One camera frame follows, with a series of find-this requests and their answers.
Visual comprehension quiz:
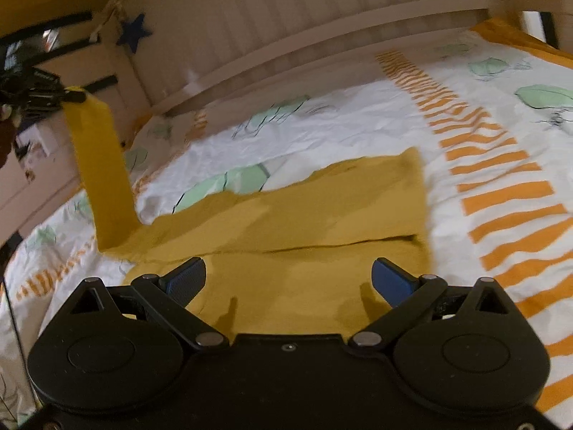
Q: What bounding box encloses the mustard yellow knit garment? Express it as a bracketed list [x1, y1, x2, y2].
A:
[63, 96, 431, 337]

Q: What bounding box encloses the dark blue star decoration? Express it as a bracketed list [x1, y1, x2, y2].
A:
[116, 13, 153, 54]

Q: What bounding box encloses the white patterned bed sheet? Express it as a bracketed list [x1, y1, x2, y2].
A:
[1, 20, 572, 429]

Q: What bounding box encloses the orange blanket at bed edge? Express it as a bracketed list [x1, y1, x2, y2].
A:
[470, 18, 573, 69]

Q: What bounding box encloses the white wooden bed frame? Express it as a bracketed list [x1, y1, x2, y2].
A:
[93, 0, 572, 114]

